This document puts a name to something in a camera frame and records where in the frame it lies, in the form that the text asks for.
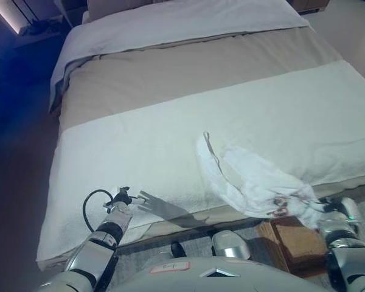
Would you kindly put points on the white textured bed blanket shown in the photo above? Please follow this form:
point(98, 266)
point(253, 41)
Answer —
point(140, 152)

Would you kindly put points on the brown wooden nightstand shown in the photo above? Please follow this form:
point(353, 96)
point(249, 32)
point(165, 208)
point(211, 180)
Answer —
point(310, 4)

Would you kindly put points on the white lit frame strip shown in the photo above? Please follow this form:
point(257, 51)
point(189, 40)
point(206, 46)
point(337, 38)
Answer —
point(7, 15)

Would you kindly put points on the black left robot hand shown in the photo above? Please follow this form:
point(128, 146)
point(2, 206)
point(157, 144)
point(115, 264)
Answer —
point(124, 199)

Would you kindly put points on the silver robot torso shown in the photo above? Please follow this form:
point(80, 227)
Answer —
point(182, 278)

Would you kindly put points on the white garment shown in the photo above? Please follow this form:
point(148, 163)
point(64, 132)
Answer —
point(255, 179)

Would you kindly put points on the grey striped rug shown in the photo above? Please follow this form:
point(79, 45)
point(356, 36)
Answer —
point(197, 244)

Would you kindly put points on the brown bed frame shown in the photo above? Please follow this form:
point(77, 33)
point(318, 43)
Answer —
point(346, 193)

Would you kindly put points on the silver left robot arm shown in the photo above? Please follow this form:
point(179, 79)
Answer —
point(100, 240)

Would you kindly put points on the red-bordered white label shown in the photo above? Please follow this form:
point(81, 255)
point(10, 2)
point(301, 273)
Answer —
point(169, 266)

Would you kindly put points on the silver right robot leg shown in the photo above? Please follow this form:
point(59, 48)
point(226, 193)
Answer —
point(231, 244)

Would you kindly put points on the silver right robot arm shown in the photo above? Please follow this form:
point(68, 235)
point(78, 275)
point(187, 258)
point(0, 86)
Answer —
point(343, 237)

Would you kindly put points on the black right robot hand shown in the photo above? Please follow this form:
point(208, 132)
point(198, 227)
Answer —
point(328, 205)

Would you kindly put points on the brown wicker basket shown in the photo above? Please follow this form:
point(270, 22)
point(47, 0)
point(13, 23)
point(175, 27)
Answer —
point(295, 243)

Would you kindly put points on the white folded top sheet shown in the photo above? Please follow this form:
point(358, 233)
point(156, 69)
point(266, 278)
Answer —
point(170, 24)

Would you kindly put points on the beige duvet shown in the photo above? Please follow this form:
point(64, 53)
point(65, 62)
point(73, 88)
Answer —
point(185, 67)

